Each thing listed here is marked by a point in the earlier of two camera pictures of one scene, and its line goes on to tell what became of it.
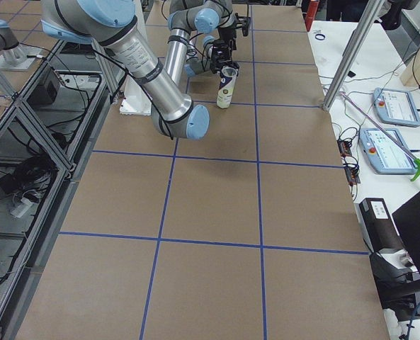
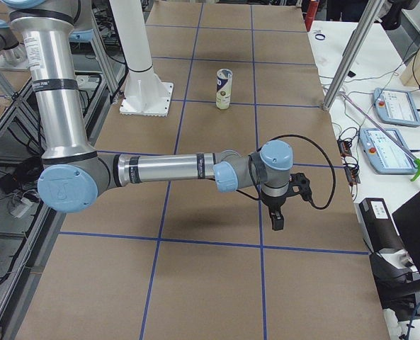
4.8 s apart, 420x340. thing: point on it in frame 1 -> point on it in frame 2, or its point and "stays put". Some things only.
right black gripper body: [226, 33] -> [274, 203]
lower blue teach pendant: [383, 155] stays put
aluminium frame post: [353, 48] stays put
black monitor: [416, 224] stays put
